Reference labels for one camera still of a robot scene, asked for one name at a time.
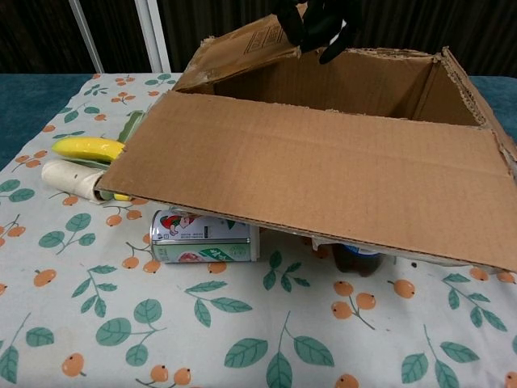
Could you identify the brown cardboard shipping box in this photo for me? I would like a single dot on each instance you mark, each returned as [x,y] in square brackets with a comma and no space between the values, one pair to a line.
[303,169]

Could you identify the thin white frame post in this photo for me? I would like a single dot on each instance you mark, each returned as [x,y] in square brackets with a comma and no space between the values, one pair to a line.
[85,36]

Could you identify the pale green leaf-shaped toy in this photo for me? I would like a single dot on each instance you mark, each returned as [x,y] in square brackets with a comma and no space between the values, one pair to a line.
[131,127]

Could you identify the yellow toy banana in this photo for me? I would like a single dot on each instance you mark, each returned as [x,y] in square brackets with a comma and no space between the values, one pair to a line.
[89,147]

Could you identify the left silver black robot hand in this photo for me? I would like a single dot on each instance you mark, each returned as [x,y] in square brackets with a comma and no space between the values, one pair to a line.
[299,28]

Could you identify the thick white frame post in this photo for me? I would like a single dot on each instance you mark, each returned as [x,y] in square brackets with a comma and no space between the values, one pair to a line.
[153,32]

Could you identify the cola bottle blue cap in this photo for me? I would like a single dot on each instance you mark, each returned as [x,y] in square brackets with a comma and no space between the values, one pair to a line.
[357,262]

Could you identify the cartoon print drink can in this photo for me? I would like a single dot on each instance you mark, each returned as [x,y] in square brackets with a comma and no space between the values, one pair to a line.
[194,246]

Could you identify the fruit and leaf print tablecloth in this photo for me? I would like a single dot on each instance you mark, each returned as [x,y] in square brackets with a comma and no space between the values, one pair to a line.
[258,323]

